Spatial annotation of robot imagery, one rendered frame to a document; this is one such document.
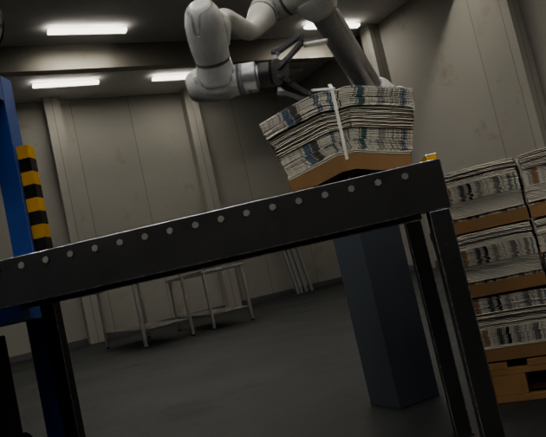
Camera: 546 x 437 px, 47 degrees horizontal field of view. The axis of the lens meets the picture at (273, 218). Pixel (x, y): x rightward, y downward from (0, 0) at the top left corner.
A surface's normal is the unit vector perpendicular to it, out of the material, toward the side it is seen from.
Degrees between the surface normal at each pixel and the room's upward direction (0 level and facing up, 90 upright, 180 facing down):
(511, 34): 90
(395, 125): 90
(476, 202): 90
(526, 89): 90
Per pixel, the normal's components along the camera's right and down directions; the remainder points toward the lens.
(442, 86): -0.87, 0.16
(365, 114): -0.11, -0.05
